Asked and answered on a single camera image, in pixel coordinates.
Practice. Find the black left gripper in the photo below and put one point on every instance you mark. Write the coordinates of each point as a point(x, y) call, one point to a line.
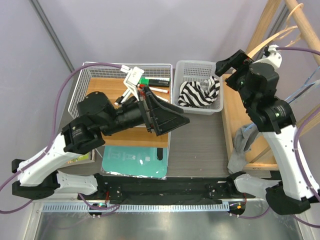
point(159, 116)

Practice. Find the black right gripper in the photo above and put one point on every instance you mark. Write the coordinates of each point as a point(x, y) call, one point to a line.
point(239, 61)

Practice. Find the black white striped tank top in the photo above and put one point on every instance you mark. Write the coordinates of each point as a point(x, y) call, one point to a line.
point(191, 94)

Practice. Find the blue wire hanger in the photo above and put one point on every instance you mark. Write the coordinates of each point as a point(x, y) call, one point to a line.
point(305, 88)

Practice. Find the grey garment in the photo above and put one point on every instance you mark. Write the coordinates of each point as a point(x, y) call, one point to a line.
point(242, 141)

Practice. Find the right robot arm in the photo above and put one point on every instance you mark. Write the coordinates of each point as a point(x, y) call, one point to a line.
point(256, 82)

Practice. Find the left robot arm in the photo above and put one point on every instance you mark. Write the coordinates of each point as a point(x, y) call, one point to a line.
point(40, 177)

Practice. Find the red cap marker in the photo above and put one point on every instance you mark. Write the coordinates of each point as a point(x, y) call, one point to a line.
point(154, 89)

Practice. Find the green cap marker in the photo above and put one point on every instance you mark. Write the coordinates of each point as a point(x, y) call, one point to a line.
point(155, 81)

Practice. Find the black white marker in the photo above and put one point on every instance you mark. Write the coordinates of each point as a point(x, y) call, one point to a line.
point(120, 100)

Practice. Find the teal cutting board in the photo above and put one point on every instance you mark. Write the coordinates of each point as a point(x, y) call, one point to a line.
point(133, 161)

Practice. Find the white plastic basket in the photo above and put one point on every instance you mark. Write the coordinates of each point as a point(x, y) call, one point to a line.
point(199, 71)

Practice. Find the green paperback book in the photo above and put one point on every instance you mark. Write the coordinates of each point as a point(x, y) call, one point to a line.
point(83, 159)

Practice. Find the wooden rack base tray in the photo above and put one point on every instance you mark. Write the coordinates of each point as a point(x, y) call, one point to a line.
point(234, 116)

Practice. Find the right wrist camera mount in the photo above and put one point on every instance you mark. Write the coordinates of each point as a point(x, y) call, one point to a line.
point(271, 56)

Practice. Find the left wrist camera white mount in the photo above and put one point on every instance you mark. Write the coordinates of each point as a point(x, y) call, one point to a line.
point(131, 81)

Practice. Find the white wire basket shelf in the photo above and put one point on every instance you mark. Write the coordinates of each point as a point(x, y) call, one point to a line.
point(109, 80)

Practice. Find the wooden clothes rack frame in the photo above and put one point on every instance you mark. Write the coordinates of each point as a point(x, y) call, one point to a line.
point(306, 31)

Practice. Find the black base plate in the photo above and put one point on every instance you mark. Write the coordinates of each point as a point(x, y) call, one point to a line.
point(174, 190)

